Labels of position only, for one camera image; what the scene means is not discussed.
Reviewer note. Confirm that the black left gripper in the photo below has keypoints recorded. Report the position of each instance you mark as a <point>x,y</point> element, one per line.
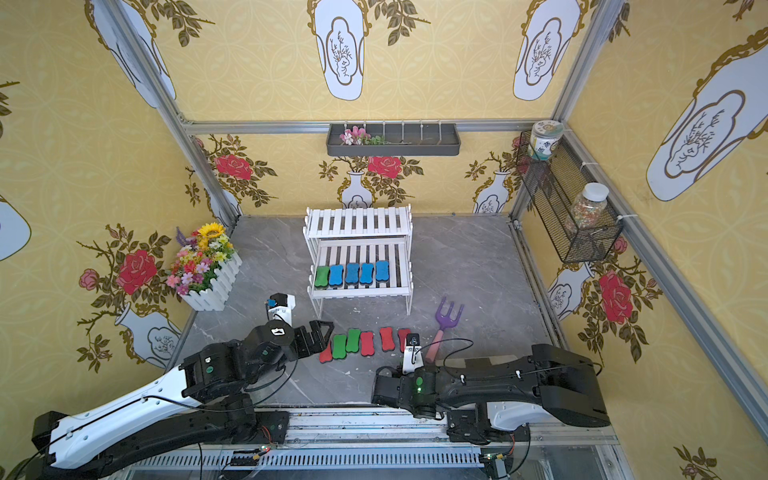
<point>307,339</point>

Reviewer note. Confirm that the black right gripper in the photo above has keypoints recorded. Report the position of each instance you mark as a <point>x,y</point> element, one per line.
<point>384,390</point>

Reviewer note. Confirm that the green eraser top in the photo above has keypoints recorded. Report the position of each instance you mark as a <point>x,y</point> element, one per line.
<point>353,340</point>
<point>338,349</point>

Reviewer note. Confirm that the green eraser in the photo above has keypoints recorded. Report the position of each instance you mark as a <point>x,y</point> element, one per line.
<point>338,349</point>
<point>353,340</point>
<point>321,280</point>

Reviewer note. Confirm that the blue eraser bottom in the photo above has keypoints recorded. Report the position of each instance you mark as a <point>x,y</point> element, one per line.
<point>336,275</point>
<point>382,271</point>
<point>352,274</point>
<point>366,275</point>

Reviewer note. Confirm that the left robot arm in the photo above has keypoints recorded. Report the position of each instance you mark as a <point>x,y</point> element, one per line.
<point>204,399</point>

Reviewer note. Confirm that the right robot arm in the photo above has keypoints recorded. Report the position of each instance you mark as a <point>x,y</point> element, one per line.
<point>485,402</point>

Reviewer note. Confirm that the white slatted wooden shelf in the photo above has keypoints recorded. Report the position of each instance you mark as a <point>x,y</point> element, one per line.
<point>361,235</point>

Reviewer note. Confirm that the artificial flowers in white planter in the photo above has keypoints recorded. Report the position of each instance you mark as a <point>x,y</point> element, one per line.
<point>205,269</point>

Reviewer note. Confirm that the pink flower in tray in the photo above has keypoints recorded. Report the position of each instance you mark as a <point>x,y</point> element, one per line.
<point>359,136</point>

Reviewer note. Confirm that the jar of colourful beads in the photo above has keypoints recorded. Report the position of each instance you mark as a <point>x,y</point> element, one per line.
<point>587,207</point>

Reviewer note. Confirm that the jar with green label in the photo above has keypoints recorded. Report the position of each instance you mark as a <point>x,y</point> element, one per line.
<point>544,138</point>

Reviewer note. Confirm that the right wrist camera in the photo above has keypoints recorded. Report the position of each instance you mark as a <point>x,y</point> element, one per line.
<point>412,359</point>

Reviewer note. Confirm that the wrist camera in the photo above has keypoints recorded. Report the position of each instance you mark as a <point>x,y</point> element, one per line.
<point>412,359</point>
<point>279,306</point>

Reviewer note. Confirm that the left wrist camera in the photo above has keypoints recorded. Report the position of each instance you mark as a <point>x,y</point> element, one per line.
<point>279,306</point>

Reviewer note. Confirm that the purple garden fork pink handle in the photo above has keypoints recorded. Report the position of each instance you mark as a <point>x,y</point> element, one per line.
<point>446,319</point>

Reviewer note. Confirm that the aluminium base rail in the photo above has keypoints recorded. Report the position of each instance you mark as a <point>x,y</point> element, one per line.
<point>355,442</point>

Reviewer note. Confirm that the grey wall tray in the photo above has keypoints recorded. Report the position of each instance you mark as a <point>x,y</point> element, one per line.
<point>402,138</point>

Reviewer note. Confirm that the black wire wall basket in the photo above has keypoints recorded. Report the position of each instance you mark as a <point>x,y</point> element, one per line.
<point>551,187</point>

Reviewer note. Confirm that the aluminium frame post left rear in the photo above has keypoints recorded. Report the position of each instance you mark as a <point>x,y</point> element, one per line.
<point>124,31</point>

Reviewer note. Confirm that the aluminium frame post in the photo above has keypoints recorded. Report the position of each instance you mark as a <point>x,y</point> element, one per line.
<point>124,31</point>
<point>549,29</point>

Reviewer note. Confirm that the aluminium frame post right rear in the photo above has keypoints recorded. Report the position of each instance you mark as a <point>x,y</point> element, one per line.
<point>549,29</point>

